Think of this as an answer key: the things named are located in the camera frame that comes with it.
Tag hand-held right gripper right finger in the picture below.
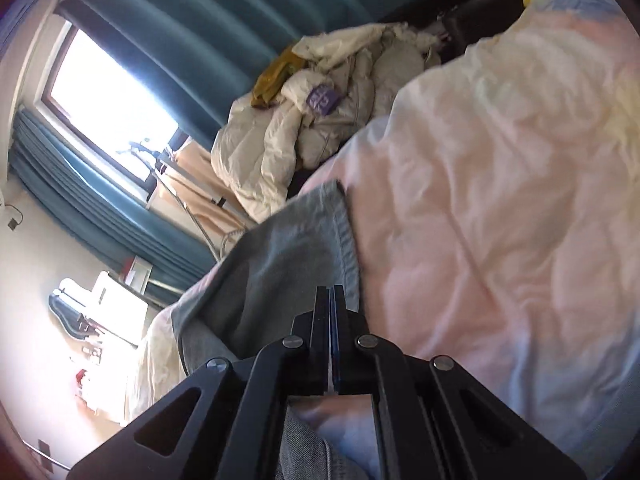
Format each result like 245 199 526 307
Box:
330 285 588 480

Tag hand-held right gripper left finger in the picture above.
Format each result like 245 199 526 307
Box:
65 285 332 480

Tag blue denim jeans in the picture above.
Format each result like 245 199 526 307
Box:
172 180 381 480

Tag white down jacket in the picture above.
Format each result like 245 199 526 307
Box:
211 22 443 223

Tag white side table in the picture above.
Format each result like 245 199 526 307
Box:
122 255 153 293

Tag white chair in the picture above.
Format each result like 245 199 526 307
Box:
92 270 151 346

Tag white vanity desk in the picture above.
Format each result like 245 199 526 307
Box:
70 330 136 421

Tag pastel duvet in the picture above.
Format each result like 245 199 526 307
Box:
125 0 640 480

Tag garment steamer stand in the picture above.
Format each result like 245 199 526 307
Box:
117 137 248 261

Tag vanity mirror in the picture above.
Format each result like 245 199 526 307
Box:
48 280 96 338

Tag mustard yellow garment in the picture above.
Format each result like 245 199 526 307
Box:
251 46 306 108

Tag grey garment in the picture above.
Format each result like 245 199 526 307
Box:
370 35 441 91

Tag narrow teal curtain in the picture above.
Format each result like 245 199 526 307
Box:
7 110 218 306

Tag dark framed window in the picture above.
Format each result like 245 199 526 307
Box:
42 25 188 201

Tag wide teal curtain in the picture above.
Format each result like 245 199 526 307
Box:
65 0 451 133

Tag black wall plug with cable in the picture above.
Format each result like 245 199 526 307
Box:
0 200 23 231

